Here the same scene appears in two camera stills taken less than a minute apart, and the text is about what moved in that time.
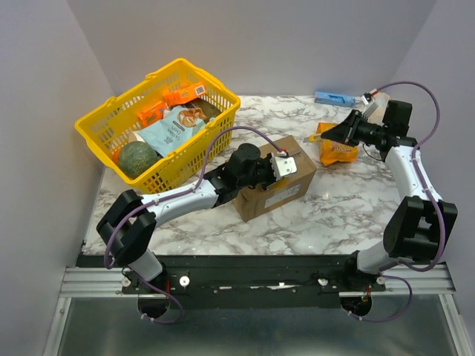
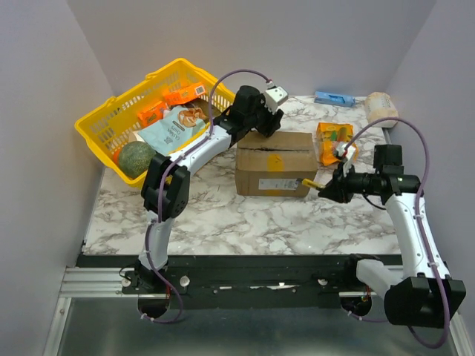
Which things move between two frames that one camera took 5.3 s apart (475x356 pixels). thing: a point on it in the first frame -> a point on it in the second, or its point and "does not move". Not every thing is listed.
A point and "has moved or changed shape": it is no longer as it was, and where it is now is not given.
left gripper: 266,161 -> 270,127
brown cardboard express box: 252,202 has moved or changed shape
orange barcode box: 183,94 does not move
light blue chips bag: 176,125 does not move
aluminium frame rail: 95,282 does not move
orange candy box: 152,114 does not move
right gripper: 353,127 -> 340,186
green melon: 135,156 does not move
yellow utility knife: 313,139 -> 310,182
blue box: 335,99 does not move
